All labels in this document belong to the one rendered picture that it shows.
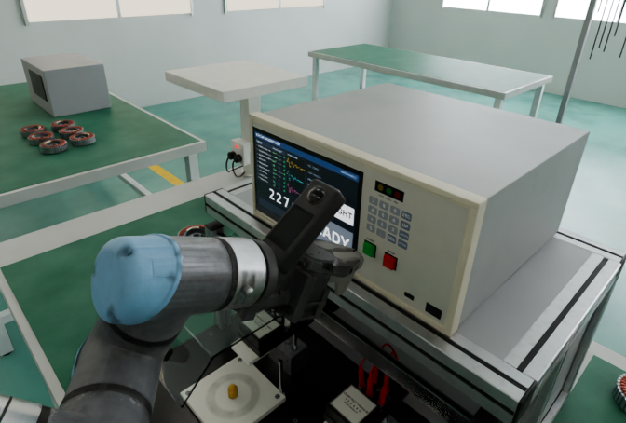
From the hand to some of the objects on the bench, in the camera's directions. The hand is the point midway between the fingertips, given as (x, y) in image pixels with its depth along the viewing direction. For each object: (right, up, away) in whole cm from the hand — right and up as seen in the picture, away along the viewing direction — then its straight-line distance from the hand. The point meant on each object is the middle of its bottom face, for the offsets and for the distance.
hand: (357, 252), depth 63 cm
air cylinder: (-12, -29, +35) cm, 47 cm away
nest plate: (-22, -33, +26) cm, 48 cm away
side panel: (+37, -38, +23) cm, 58 cm away
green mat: (-42, -10, +74) cm, 86 cm away
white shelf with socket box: (-35, +9, +113) cm, 118 cm away
